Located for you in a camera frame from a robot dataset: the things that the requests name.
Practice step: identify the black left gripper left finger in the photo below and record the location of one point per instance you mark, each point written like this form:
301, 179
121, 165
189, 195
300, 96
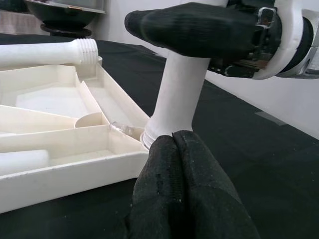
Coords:
157, 186

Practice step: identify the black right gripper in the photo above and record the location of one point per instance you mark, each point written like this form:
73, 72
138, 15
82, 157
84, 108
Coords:
249, 64

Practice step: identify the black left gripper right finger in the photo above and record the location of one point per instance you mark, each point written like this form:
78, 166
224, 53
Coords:
207, 199

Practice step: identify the white threaded plastic table leg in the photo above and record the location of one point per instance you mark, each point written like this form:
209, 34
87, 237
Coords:
37, 54
179, 94
22, 161

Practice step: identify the grey tape piece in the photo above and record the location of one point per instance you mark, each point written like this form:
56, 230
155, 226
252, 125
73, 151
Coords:
271, 119

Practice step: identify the grey metal tray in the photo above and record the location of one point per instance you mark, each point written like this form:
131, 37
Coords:
74, 3

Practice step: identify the white plastic table top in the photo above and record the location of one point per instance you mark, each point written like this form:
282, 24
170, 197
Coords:
49, 139

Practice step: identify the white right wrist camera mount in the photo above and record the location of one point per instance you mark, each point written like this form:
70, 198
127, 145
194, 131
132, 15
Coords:
291, 30

